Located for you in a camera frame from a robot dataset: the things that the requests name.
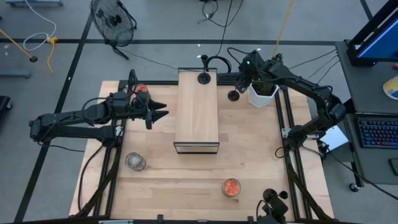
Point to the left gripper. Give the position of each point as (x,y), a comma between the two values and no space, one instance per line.
(141,105)

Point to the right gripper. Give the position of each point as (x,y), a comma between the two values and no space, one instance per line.
(250,70)

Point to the orange candle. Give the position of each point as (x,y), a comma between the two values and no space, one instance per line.
(231,187)
(142,88)

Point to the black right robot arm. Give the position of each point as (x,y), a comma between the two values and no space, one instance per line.
(311,90)

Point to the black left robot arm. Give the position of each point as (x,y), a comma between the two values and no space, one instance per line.
(62,123)

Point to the white plant pot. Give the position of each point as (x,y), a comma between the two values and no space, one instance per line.
(256,99)

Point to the black floor fan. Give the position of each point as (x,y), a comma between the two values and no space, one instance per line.
(115,21)

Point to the white paper sheet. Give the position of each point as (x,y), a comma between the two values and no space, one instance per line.
(334,138)

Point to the grey desk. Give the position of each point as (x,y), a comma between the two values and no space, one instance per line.
(367,90)

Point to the yellow rod with black foot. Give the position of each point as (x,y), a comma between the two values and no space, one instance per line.
(33,58)

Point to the black backlit keyboard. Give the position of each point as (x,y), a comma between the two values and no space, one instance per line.
(377,133)

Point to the grey metal base bar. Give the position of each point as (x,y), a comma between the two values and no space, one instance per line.
(15,74)
(34,3)

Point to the black computer monitor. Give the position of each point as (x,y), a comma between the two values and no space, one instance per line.
(382,40)

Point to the yellow and blue plate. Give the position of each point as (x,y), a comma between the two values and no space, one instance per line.
(392,87)

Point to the black caster wheel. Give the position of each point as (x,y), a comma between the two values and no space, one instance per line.
(354,187)

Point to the wooden shelf with black frame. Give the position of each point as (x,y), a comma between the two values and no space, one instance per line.
(196,118)

